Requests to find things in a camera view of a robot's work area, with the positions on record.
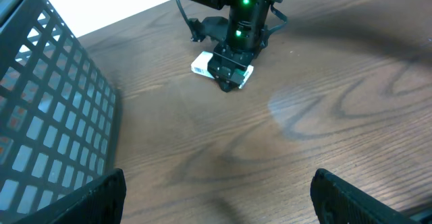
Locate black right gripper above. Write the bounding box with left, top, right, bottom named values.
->
left=207, top=43, right=254, bottom=92

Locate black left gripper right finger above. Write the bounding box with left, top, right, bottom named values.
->
left=310, top=169, right=414, bottom=224

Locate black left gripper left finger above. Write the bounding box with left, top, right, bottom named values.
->
left=17, top=168, right=127, bottom=224

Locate white green medicine box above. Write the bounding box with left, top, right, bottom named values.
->
left=191, top=51, right=254, bottom=89

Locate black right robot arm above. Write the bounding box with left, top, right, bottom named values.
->
left=175, top=0, right=288, bottom=92

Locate grey plastic basket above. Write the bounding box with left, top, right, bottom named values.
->
left=1, top=0, right=119, bottom=223

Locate black right camera cable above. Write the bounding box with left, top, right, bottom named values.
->
left=171, top=0, right=203, bottom=43

